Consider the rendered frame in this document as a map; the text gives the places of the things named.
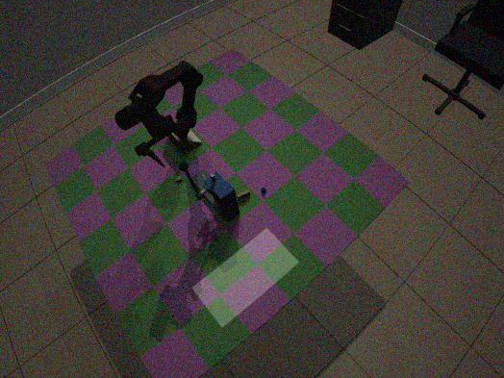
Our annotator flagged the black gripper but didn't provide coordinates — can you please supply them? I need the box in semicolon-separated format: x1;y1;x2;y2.
135;113;190;167

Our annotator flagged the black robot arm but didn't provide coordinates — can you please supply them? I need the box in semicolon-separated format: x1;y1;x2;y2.
115;61;203;138

